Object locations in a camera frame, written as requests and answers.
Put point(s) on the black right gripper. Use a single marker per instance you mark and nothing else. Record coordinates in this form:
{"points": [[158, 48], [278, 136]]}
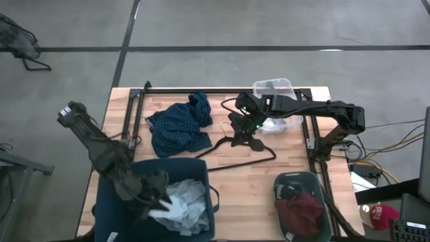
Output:
{"points": [[245, 123]]}

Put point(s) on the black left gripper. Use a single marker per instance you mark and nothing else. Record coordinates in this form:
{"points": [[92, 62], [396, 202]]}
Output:
{"points": [[154, 186]]}

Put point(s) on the light blue patterned shirt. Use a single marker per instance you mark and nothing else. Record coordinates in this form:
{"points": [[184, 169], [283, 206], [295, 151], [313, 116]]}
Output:
{"points": [[188, 205]]}

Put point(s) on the dark navy printed garment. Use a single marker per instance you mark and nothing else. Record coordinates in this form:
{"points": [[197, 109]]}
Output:
{"points": [[285, 192]]}

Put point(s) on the navy dotted shirt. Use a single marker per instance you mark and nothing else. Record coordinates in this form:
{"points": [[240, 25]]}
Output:
{"points": [[178, 127]]}

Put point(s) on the maroon cloth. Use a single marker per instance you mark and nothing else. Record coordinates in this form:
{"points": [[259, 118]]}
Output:
{"points": [[299, 215]]}

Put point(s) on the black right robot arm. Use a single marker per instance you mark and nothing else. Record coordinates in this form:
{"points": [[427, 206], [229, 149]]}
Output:
{"points": [[319, 107]]}

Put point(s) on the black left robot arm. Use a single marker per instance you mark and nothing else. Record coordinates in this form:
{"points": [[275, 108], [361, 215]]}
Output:
{"points": [[100, 151]]}

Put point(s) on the black clothes hanger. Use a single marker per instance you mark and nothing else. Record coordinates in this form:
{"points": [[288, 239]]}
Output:
{"points": [[235, 164]]}

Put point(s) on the navy white striped fabric basket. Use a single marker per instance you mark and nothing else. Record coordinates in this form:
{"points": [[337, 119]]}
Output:
{"points": [[111, 201]]}

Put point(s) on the clear plastic bin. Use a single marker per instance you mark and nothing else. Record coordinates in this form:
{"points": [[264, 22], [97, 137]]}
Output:
{"points": [[272, 88]]}

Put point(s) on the teal plastic bin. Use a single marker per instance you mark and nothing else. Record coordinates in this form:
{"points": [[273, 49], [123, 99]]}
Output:
{"points": [[302, 176]]}

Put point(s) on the white paper sheet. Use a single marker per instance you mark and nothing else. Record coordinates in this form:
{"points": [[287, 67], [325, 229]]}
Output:
{"points": [[361, 183]]}

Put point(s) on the black power brick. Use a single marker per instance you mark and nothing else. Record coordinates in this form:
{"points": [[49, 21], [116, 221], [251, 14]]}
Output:
{"points": [[366, 170]]}

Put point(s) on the grey metal stand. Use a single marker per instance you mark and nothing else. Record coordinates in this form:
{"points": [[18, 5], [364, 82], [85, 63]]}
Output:
{"points": [[20, 164]]}

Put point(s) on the red cap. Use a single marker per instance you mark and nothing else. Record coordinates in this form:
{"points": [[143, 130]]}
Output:
{"points": [[384, 216]]}

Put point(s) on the black keyboard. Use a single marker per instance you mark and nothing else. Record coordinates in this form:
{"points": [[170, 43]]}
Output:
{"points": [[410, 232]]}

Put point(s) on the black mesh chair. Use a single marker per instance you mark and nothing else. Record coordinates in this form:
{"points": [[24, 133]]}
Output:
{"points": [[18, 42]]}

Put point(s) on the black aluminium table frame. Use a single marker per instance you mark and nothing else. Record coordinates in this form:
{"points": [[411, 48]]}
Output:
{"points": [[134, 114]]}

